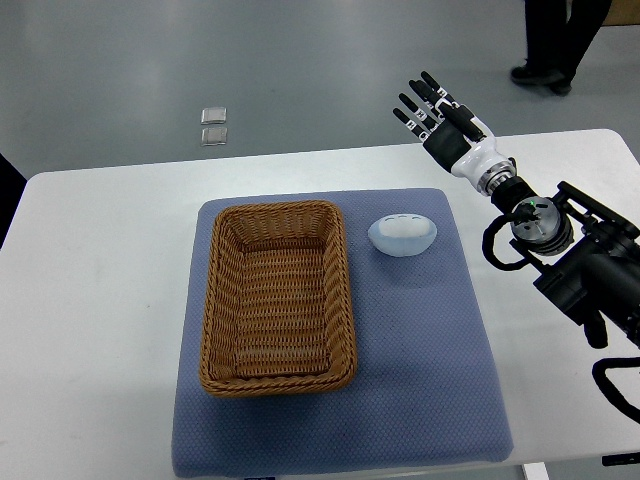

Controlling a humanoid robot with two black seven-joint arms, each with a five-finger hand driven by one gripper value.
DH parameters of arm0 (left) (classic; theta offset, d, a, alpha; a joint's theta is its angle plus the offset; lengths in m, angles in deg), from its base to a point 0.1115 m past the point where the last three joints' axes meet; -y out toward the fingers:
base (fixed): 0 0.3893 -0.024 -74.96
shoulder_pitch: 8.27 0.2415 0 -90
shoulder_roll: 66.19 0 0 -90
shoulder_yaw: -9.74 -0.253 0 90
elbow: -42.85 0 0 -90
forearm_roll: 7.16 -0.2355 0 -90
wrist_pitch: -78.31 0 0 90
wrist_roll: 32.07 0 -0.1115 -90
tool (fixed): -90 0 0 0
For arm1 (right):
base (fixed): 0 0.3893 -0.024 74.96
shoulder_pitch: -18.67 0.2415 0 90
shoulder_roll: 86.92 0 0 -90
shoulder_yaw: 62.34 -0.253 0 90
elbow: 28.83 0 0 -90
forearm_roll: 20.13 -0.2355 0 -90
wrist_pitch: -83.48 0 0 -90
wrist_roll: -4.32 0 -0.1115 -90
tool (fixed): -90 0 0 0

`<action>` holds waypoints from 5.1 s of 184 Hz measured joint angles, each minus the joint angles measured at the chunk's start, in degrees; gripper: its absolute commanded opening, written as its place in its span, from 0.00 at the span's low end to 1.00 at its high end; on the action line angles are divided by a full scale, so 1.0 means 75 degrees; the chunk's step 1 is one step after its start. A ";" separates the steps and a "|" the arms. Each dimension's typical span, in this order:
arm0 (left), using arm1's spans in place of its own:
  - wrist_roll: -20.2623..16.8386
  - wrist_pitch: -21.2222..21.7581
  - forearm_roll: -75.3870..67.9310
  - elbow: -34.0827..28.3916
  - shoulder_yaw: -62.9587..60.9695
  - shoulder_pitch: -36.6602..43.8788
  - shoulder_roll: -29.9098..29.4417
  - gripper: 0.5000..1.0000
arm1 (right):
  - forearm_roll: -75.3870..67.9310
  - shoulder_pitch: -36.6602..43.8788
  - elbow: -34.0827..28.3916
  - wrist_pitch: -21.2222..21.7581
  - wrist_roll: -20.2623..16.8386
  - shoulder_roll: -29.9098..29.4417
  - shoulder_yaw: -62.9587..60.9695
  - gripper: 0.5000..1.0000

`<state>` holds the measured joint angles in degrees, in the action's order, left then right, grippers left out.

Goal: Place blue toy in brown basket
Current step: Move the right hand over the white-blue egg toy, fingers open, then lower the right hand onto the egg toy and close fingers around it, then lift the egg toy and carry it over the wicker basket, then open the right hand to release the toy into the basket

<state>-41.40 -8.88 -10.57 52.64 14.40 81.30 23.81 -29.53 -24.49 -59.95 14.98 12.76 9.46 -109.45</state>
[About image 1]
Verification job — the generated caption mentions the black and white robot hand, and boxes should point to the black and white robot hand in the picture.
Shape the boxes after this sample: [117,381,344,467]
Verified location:
[393,71,517,196]

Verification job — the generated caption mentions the blue and white plush toy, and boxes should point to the blue and white plush toy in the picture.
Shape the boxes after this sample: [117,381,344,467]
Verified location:
[368,213,438,258]

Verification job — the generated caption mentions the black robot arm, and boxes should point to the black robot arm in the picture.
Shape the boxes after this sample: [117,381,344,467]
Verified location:
[482,176,639,349]

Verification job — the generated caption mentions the brown wicker basket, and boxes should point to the brown wicker basket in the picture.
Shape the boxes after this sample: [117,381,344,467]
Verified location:
[199,200,357,398]

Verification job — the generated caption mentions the person in black trousers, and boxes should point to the person in black trousers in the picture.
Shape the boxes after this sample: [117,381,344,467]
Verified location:
[510,0,612,96]

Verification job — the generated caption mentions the upper metal floor plate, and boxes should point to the upper metal floor plate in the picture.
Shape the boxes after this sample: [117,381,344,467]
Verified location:
[201,107,227,125]

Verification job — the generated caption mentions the metal floor plate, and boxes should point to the metal floor plate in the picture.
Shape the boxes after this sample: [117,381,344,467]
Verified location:
[201,107,227,125]
[201,127,228,146]

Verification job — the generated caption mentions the blue quilted mat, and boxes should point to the blue quilted mat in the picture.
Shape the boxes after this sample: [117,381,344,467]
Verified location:
[172,188,513,478]

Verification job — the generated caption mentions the lower metal floor plate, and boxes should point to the lower metal floor plate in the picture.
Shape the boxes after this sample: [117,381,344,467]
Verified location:
[201,127,228,146]

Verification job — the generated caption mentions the white table leg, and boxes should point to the white table leg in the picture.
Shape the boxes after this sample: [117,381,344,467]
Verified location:
[522,462,550,480]

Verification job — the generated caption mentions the black cable loop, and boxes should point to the black cable loop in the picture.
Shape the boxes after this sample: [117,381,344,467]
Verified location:
[591,357,640,418]

